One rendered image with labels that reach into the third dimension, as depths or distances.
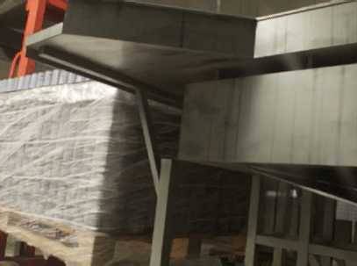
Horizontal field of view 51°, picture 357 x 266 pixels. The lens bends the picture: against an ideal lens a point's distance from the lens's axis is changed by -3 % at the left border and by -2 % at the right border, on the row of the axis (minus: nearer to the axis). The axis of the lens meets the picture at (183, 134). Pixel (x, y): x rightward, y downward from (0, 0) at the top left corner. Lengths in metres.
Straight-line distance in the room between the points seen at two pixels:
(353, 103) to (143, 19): 0.53
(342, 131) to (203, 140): 0.37
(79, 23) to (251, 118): 0.49
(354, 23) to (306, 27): 0.11
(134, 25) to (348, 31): 0.50
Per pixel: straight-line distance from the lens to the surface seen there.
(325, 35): 0.92
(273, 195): 2.99
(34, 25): 3.03
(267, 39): 0.98
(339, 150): 0.86
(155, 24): 0.98
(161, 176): 1.14
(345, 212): 8.64
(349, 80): 0.89
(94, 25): 0.99
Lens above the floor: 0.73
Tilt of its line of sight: 8 degrees up
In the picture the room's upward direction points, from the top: 6 degrees clockwise
